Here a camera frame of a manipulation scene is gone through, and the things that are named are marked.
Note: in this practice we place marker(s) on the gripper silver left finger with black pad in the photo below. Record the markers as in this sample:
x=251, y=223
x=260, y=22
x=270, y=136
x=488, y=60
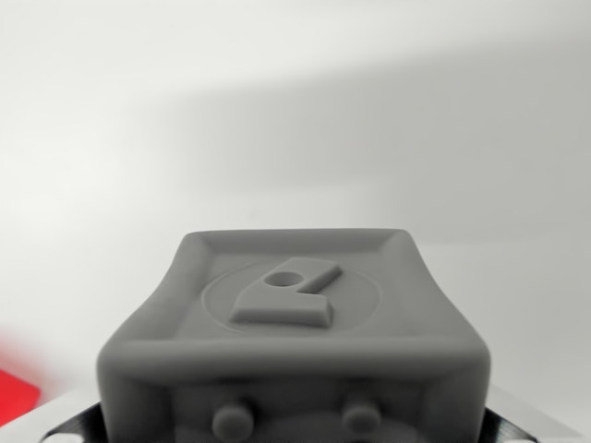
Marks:
x=74, y=417

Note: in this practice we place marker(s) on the red studded cube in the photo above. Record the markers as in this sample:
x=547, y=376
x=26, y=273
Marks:
x=14, y=392

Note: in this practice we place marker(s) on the grey studded cube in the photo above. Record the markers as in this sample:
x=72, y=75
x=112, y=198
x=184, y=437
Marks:
x=295, y=341

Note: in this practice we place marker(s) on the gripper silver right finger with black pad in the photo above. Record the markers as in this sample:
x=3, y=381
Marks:
x=512, y=420

